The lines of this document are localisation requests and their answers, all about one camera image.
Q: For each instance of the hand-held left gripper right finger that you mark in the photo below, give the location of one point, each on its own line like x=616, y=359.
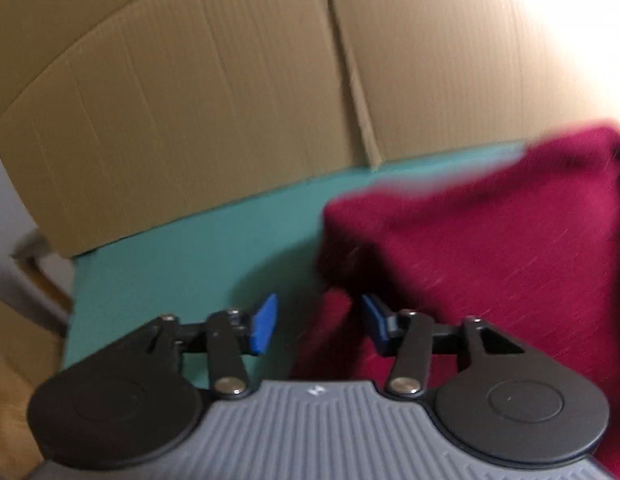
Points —
x=372, y=317

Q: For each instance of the dark red knit sweater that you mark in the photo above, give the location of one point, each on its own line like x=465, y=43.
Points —
x=489, y=240

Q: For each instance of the wooden chair frame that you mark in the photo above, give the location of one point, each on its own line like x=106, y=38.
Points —
x=35, y=260

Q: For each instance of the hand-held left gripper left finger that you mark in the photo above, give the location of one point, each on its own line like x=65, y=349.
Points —
x=266, y=322

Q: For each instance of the flattened cardboard box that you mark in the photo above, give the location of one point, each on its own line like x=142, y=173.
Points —
x=190, y=110

